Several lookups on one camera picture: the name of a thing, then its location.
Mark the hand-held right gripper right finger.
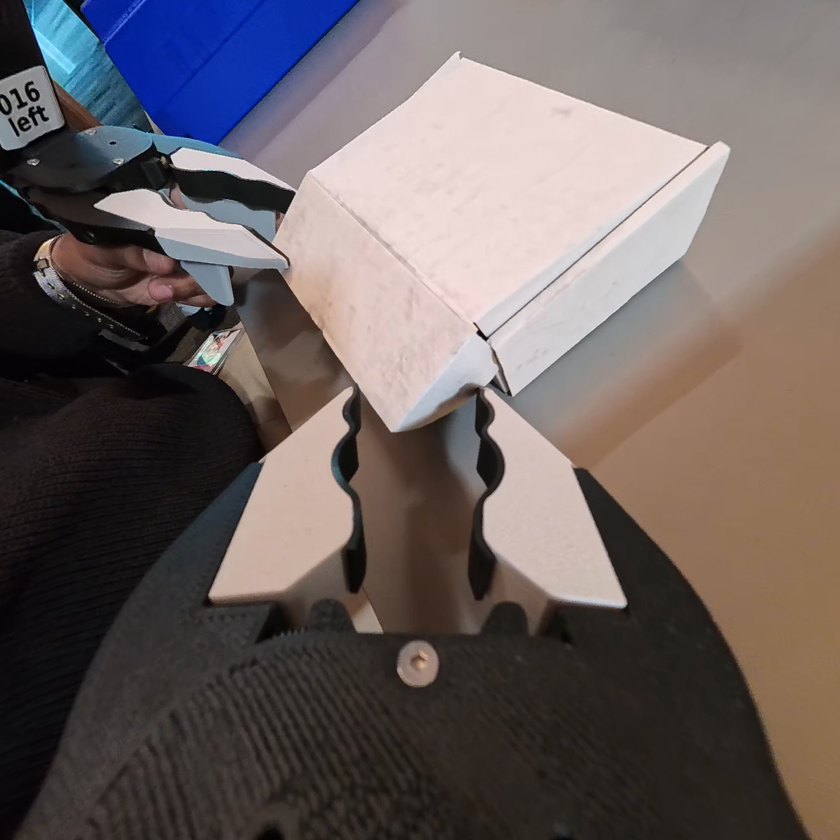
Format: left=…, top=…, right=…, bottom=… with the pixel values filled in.
left=467, top=387, right=629, bottom=632

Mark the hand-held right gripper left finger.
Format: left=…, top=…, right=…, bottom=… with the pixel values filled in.
left=207, top=386, right=368, bottom=624

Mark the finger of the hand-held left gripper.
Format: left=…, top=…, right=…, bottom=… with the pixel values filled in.
left=154, top=147, right=298, bottom=242
left=93, top=189, right=291, bottom=308

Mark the blue plastic bin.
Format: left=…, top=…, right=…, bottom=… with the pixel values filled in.
left=79, top=0, right=362, bottom=142

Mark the white cardboard box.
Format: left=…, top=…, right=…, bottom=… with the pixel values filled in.
left=272, top=52, right=731, bottom=434

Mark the person's left forearm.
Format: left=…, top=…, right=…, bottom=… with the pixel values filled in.
left=0, top=230, right=198, bottom=382

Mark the grey desk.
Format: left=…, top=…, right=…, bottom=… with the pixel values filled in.
left=217, top=0, right=840, bottom=788

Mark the person's left hand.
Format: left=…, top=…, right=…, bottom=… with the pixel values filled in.
left=49, top=233, right=217, bottom=314

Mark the silver studded wristband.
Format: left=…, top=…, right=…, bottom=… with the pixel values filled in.
left=33, top=235, right=148, bottom=339

